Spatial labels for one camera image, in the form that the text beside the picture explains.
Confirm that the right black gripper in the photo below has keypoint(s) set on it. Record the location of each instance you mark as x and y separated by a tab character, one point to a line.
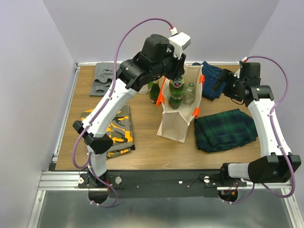
223	77

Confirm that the grey folded shorts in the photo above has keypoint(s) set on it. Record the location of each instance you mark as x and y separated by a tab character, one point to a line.
103	76

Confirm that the beige canvas tote bag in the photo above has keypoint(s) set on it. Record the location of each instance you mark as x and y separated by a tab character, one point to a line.
175	123

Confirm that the aluminium rail frame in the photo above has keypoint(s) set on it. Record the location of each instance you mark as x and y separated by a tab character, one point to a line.
60	203

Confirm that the clear plastic water bottle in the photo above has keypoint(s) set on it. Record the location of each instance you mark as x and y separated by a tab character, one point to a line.
143	90

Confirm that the green glass bottle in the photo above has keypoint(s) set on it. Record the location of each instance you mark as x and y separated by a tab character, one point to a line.
176	87
175	103
150	86
154	91
189	94

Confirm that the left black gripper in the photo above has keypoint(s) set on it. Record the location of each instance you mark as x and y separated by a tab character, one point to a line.
177	70

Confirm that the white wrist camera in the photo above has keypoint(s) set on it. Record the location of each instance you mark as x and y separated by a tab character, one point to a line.
237	73
180	42

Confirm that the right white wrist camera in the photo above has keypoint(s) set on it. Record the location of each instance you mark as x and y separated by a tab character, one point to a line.
237	73

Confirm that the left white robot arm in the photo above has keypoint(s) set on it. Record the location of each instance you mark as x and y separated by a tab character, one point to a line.
93	128

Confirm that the green plaid folded cloth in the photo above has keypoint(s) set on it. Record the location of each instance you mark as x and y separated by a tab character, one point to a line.
224	131

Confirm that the orange camouflage folded pants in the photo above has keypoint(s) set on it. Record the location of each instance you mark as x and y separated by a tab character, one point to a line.
121	132

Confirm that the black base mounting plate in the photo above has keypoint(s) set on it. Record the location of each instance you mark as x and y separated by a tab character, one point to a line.
168	183

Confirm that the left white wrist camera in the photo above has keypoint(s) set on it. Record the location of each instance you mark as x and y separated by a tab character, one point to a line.
180	42

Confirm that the dark blue folded jeans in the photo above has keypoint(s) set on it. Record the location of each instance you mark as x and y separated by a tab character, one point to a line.
211	76

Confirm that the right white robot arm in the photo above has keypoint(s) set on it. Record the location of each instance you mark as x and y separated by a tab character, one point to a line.
277	161

